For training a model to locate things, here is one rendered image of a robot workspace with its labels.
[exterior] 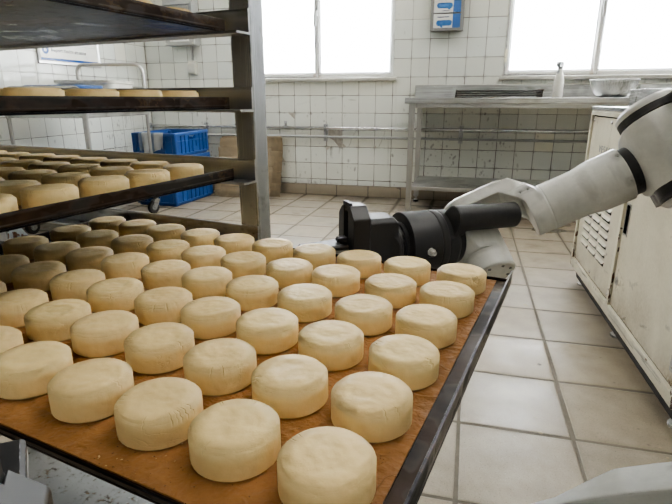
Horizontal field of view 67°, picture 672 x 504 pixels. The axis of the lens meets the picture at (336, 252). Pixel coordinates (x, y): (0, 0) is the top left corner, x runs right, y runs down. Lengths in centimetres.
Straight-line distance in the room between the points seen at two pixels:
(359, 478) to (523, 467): 119
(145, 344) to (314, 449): 17
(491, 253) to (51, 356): 52
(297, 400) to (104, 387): 12
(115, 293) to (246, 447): 26
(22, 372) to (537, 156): 443
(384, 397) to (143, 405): 14
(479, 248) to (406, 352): 36
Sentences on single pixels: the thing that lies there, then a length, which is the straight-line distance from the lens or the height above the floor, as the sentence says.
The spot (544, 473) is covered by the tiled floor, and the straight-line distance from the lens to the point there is 143.
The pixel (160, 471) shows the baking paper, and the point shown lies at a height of 68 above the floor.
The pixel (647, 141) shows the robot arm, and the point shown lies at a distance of 73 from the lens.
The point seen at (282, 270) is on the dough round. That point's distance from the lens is 52.
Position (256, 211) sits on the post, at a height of 73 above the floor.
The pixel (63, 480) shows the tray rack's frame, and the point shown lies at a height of 15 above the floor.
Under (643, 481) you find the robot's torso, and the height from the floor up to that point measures 59.
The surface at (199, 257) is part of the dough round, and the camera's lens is 58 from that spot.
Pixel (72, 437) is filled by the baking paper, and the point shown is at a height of 68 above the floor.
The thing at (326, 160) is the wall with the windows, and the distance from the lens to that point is 477.
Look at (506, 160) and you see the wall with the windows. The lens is 461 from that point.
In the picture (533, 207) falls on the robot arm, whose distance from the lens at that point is 72.
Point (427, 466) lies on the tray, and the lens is 29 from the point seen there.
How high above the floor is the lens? 87
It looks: 17 degrees down
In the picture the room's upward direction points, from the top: straight up
